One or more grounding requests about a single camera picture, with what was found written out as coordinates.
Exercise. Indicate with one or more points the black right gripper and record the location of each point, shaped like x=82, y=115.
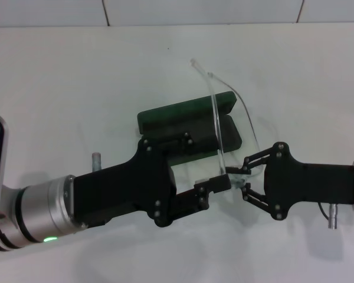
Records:
x=312, y=182

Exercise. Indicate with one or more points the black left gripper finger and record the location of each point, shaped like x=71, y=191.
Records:
x=218, y=182

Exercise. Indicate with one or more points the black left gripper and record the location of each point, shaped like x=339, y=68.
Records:
x=121, y=191

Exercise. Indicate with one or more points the green glasses case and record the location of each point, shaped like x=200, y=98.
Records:
x=180, y=113

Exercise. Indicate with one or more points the clear white glasses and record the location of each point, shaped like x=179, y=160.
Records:
x=217, y=129

